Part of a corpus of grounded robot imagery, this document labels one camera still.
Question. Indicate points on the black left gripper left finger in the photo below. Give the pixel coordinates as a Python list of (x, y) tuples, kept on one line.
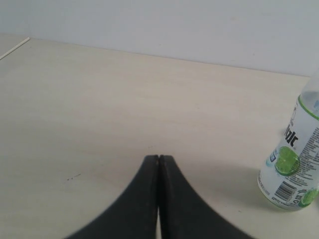
[(134, 214)]

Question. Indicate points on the clear plastic drink bottle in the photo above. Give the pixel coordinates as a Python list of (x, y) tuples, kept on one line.
[(290, 177)]

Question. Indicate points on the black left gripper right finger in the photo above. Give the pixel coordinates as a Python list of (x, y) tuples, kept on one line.
[(183, 214)]

